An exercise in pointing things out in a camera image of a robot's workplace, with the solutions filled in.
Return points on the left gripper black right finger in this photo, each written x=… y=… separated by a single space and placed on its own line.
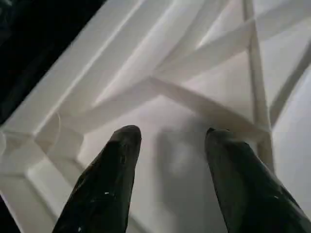
x=247 y=194

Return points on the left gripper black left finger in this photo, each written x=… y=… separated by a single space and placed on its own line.
x=104 y=189

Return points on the white plastic table top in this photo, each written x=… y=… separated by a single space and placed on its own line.
x=170 y=109

